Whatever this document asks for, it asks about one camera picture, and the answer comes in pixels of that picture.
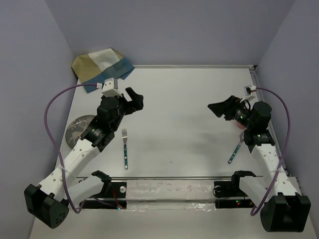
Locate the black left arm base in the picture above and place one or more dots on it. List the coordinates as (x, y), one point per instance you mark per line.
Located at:
(111, 196)

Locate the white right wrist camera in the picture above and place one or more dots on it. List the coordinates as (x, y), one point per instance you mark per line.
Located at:
(249, 90)

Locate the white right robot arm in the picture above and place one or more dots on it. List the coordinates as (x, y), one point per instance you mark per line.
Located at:
(281, 207)

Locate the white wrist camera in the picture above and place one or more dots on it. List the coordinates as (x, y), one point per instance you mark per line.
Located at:
(109, 88)
(249, 90)

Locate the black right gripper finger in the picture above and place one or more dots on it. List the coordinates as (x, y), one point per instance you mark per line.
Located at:
(219, 109)
(226, 102)

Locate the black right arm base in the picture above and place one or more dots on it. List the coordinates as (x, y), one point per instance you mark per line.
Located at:
(229, 195)

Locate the grey reindeer plate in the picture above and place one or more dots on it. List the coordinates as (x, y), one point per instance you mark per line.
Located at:
(76, 128)

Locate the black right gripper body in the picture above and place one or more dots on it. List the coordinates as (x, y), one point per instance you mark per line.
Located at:
(237, 112)

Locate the pink mug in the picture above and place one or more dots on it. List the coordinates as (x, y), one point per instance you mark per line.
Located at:
(240, 126)

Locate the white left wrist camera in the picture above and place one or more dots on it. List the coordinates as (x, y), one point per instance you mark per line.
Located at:
(109, 88)

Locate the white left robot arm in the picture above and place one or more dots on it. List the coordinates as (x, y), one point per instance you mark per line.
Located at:
(51, 200)

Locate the fork with green handle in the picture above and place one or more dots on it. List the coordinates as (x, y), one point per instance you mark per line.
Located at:
(124, 138)

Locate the blue tan checked placemat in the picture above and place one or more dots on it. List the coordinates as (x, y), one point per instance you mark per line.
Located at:
(99, 66)

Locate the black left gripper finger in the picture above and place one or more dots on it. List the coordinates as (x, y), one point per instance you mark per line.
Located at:
(132, 94)
(138, 102)

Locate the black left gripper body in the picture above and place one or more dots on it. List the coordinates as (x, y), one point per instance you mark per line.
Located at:
(125, 107)

